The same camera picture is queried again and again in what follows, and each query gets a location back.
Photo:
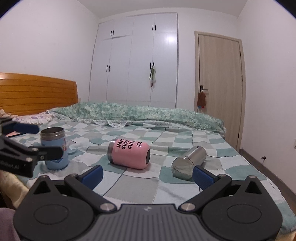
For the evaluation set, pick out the silver steel cup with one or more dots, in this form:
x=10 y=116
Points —
x=182 y=167

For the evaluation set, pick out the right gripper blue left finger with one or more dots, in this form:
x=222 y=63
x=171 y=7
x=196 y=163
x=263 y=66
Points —
x=81 y=186

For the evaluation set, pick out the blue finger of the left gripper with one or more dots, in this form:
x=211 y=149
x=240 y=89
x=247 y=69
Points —
x=9 y=127
x=46 y=153

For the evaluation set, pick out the white wardrobe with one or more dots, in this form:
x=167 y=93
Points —
x=123 y=51

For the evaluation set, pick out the beige wooden door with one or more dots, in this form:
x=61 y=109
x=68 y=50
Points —
x=220 y=68

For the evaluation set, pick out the purple patterned pillow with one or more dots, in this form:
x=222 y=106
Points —
x=35 y=119

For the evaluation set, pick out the checkered green bed sheet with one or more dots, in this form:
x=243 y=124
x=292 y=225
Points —
x=87 y=146

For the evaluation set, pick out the black door handle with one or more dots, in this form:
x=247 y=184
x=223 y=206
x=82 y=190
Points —
x=202 y=89

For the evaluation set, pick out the green floral quilt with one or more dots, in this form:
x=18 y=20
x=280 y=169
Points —
x=118 y=115

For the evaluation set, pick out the green hanging ornament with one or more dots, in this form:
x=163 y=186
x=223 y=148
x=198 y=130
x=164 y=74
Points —
x=152 y=74

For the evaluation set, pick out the blue steel cup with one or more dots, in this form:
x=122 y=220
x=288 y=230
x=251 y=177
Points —
x=54 y=140

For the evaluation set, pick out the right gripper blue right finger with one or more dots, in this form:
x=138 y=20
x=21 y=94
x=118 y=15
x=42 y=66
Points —
x=212 y=187

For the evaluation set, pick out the pink steel cup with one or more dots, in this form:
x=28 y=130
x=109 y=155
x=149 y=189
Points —
x=129 y=153

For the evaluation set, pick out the orange wooden headboard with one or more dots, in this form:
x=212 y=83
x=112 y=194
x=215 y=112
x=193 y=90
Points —
x=23 y=94

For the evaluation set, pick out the beige crumpled cloth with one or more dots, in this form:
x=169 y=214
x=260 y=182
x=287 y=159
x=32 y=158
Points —
x=4 y=115

